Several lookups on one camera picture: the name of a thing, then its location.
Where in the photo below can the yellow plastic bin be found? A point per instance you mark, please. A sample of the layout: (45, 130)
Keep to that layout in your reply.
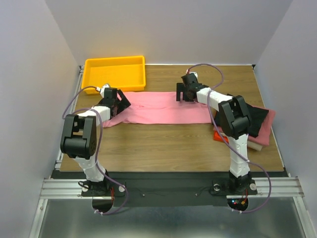
(124, 73)

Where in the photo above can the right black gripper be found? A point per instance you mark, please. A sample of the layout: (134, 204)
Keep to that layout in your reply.
(180, 90)

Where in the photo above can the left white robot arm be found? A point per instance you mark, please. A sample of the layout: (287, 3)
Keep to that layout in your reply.
(82, 134)

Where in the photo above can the aluminium rail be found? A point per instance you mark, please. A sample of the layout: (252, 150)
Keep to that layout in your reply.
(69, 189)
(69, 118)

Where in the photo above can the beige folded t shirt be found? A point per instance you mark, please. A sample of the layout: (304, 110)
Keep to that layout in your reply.
(254, 146)

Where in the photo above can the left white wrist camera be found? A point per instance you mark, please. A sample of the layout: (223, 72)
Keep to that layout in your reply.
(102, 89)

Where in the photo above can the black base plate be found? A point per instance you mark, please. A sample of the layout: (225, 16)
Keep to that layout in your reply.
(150, 189)

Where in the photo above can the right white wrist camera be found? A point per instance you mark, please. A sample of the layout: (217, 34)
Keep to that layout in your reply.
(192, 72)

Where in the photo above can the front aluminium rail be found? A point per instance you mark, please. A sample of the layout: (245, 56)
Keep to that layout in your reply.
(69, 189)

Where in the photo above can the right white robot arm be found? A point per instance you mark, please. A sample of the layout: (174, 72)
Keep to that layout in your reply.
(239, 171)

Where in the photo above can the pink t shirt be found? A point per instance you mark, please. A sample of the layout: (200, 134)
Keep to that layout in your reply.
(160, 108)

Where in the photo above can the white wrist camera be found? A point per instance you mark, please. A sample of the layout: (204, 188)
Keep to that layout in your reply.
(192, 72)
(102, 89)

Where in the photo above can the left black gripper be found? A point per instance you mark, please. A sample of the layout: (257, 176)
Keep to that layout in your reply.
(120, 102)

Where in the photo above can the black folded t shirt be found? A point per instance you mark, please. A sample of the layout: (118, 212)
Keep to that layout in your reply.
(257, 119)

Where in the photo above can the dusty rose folded t shirt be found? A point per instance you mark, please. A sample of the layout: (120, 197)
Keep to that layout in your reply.
(265, 130)

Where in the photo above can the orange folded t shirt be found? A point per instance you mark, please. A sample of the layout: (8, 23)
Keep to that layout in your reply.
(218, 136)

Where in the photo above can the left aluminium rail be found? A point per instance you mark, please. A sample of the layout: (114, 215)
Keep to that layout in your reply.
(69, 118)

